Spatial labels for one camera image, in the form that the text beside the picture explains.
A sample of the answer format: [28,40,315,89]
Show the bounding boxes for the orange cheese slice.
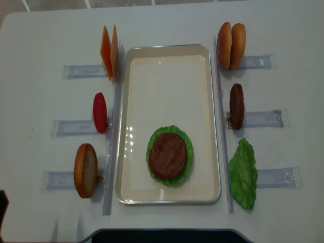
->
[110,26,119,82]
[100,26,112,80]

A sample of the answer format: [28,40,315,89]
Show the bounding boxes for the green lettuce leaf on tray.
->
[146,125,194,187]

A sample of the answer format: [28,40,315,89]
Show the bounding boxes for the brown meat patty on tray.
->
[151,133,187,179]

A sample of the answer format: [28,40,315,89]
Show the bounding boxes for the red tomato slice on tray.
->
[148,150,162,179]

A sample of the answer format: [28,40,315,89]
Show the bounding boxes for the upright red tomato slice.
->
[93,92,108,134]

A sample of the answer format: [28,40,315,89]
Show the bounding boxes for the upright brown meat patty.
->
[230,84,245,130]

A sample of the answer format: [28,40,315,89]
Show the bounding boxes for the upright green lettuce leaf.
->
[229,138,258,210]

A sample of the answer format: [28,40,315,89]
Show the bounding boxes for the clear tomato holder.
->
[50,119,100,137]

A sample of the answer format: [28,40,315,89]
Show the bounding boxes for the clear cheese holder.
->
[62,64,107,79]

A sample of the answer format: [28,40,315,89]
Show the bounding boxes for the clear lettuce holder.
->
[257,167,303,188]

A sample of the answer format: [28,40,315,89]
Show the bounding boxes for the white metal tray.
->
[115,44,221,205]

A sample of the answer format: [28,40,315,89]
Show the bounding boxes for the upright cut bun half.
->
[73,143,98,198]

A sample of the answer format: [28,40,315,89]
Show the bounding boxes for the left sesame bun half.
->
[217,22,232,69]

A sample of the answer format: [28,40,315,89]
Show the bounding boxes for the sesame bun half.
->
[229,23,246,70]
[217,22,232,69]

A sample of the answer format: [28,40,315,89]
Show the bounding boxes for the clear patty holder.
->
[242,109,290,128]

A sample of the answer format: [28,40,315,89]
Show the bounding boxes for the right sesame bun half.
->
[229,23,246,70]

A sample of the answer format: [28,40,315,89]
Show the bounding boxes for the dark base at bottom edge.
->
[91,229,250,243]

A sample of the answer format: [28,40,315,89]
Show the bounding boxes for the clear right bun holder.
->
[219,53,276,72]

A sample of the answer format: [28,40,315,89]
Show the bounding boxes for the clear bun holder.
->
[42,170,105,191]
[219,53,276,72]

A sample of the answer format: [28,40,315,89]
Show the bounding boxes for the clear left bun holder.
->
[42,170,105,191]

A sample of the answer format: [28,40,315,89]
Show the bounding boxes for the dark object at left edge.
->
[0,190,9,227]

